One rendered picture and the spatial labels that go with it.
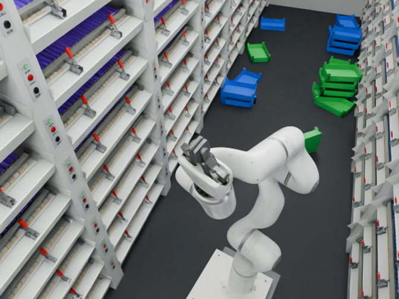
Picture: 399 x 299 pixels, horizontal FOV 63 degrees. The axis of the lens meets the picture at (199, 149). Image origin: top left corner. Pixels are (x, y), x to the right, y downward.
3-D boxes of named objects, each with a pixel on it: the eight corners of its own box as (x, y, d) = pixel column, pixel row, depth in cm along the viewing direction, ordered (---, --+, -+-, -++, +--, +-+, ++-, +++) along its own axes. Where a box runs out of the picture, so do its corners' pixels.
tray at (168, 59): (197, 39, 218) (203, 21, 207) (158, 89, 178) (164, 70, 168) (170, 25, 218) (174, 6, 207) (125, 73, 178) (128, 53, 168)
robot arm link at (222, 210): (209, 159, 74) (240, 183, 70) (215, 180, 86) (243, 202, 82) (183, 186, 72) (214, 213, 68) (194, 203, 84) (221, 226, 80)
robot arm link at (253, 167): (247, 118, 96) (174, 159, 76) (293, 149, 89) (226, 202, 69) (238, 142, 101) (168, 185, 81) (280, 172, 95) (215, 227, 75)
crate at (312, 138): (316, 150, 265) (310, 144, 270) (323, 132, 251) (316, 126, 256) (285, 162, 257) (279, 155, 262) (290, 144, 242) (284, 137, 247)
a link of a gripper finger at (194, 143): (197, 167, 59) (190, 150, 53) (184, 157, 60) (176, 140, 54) (209, 153, 59) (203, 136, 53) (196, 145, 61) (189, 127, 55)
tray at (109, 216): (158, 150, 200) (161, 140, 193) (105, 233, 161) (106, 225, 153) (128, 135, 200) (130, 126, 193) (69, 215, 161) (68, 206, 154)
